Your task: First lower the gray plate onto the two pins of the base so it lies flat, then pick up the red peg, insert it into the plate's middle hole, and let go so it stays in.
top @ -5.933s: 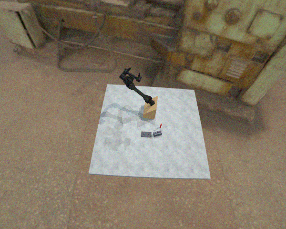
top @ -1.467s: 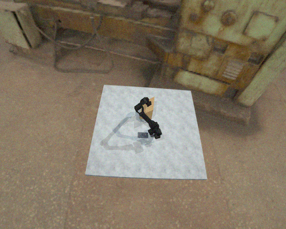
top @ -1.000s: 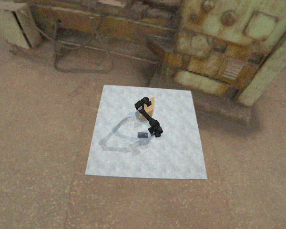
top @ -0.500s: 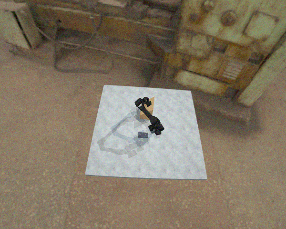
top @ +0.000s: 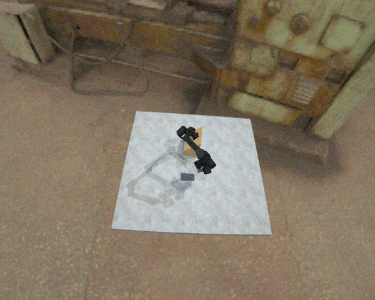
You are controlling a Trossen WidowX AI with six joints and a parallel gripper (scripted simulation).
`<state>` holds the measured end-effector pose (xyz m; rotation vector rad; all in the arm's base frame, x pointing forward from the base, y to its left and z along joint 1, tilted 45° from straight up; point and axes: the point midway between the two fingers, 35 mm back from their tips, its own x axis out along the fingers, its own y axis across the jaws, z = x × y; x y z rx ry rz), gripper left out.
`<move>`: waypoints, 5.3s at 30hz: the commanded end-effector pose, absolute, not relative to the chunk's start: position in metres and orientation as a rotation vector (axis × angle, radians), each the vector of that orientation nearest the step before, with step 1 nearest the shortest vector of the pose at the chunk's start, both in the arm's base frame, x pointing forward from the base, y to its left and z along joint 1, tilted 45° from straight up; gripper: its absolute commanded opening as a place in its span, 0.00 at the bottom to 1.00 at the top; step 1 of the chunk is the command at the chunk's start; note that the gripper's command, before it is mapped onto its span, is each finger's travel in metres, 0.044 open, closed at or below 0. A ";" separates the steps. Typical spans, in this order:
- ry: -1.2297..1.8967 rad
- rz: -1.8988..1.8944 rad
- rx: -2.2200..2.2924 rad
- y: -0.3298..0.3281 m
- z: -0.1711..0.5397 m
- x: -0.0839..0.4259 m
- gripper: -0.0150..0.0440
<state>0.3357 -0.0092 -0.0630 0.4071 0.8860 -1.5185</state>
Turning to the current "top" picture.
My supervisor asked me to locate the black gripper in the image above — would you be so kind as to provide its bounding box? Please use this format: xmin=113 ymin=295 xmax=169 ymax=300
xmin=202 ymin=162 xmax=212 ymax=174

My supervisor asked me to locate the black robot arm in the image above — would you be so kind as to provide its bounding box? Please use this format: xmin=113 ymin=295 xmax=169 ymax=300
xmin=176 ymin=126 xmax=216 ymax=169

